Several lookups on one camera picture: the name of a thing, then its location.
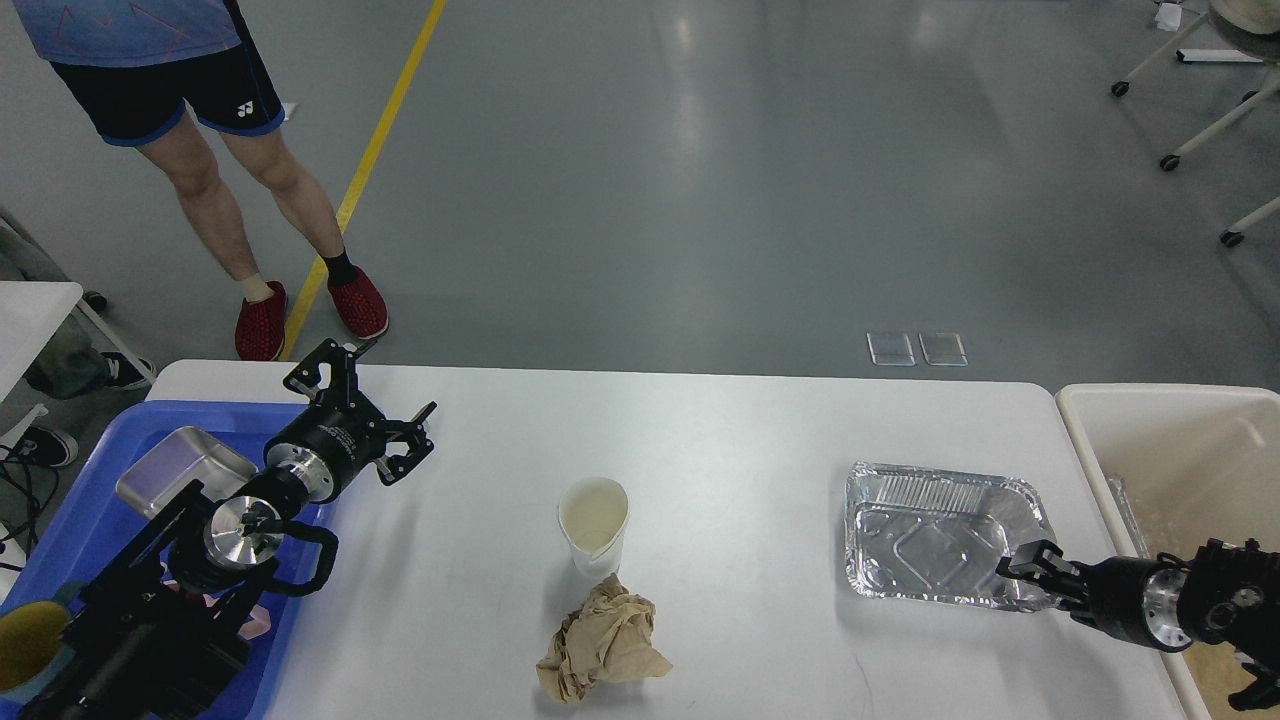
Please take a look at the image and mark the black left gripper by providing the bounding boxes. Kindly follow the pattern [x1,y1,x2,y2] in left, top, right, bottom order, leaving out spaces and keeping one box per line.
[264,340,438,501]

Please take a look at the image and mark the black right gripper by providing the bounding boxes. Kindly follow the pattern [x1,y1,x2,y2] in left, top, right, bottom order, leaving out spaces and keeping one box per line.
[996,539,1193,653]

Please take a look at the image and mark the aluminium foil tray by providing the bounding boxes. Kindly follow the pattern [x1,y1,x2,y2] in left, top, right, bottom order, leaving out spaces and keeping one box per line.
[844,461,1056,612]

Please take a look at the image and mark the small stainless steel tray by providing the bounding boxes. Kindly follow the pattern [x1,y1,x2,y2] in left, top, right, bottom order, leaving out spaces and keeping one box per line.
[115,427,259,520]

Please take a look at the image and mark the pink mug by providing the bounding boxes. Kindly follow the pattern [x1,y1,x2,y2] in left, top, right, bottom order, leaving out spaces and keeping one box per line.
[189,592,273,642]

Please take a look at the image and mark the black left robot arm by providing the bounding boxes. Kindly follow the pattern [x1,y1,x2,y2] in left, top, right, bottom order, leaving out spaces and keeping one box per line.
[3,340,436,719]

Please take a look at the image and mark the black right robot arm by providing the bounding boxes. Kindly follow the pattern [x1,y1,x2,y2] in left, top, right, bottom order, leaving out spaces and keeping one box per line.
[996,538,1279,712]

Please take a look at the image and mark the beige plastic bin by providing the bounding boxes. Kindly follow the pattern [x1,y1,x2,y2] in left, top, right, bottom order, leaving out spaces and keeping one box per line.
[1056,383,1280,720]

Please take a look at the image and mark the white paper cup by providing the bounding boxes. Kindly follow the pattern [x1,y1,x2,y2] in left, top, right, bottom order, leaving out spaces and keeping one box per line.
[557,477,630,580]

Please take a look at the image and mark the clear floor plate left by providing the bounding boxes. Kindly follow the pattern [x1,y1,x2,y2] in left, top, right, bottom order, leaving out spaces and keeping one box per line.
[867,331,916,366]

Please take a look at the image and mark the blue plastic tray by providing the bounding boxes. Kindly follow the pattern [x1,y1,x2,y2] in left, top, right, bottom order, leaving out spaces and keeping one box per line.
[3,401,302,719]

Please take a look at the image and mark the crumpled brown paper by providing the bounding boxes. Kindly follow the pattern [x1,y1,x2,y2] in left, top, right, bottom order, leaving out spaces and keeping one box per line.
[535,573,673,705]

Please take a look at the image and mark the black sneaker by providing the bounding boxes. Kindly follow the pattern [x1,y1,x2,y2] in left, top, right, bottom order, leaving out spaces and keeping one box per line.
[8,425,79,469]

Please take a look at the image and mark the white side table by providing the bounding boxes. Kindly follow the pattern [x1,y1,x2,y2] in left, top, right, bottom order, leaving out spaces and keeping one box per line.
[1,281,157,468]

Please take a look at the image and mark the dark blue home mug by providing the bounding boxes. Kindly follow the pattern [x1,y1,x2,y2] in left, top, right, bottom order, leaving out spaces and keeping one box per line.
[1,582,84,705]

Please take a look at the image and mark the standing person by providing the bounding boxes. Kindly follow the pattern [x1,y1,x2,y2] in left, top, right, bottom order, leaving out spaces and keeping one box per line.
[14,1,389,361]

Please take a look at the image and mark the white rolling chair base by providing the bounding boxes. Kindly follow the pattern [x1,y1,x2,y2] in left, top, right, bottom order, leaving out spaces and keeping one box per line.
[1110,0,1280,249]

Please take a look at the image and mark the black floor cables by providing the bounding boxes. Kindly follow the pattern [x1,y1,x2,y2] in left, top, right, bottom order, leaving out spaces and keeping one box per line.
[0,445,46,551]

